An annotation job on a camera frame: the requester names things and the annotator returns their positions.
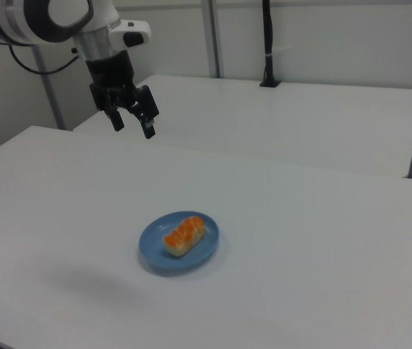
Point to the orange glazed bread loaf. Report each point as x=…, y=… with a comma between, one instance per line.
x=182, y=238

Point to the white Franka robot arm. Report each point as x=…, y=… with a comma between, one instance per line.
x=64, y=18

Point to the black camera pole with base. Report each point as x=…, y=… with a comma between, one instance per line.
x=268, y=36

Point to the white adjacent table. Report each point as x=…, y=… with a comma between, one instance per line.
x=263, y=120

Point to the grey metal partition post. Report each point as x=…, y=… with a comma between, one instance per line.
x=213, y=36
x=51, y=102

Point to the blue round plate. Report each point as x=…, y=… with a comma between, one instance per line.
x=154, y=254

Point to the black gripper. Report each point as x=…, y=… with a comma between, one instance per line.
x=111, y=72

